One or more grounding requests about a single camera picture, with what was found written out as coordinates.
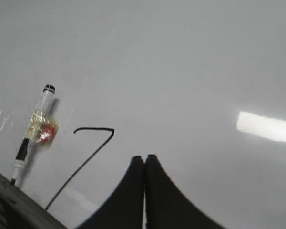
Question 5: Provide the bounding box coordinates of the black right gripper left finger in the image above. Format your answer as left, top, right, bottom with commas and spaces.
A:
78, 156, 143, 229

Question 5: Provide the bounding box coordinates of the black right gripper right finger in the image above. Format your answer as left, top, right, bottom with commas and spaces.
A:
145, 155, 223, 229

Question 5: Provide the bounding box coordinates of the black whiteboard marker with tape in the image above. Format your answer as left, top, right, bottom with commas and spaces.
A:
10, 84, 57, 186

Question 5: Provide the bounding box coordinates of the aluminium whiteboard tray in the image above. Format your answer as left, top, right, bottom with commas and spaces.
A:
0, 173, 66, 229

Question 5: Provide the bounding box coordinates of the white whiteboard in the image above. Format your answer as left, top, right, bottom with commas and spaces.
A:
0, 0, 286, 229

